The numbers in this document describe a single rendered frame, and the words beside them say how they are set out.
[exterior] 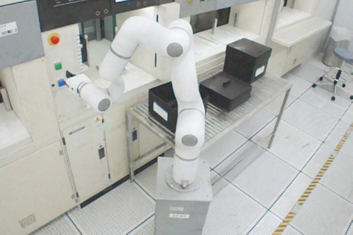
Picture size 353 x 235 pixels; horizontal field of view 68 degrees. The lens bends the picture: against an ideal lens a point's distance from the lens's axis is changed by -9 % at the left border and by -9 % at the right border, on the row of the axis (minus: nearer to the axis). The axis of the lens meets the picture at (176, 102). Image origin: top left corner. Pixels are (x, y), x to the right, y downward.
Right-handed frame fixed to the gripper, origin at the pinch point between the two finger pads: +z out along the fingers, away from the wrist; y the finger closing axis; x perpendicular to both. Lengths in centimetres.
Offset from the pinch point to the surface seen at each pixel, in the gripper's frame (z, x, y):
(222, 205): -58, -120, 80
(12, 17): 11.6, 30.3, -17.9
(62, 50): 13.0, 7.7, 3.4
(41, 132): 12.5, -35.6, -17.1
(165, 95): -3, -36, 63
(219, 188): -45, -120, 92
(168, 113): -23, -32, 47
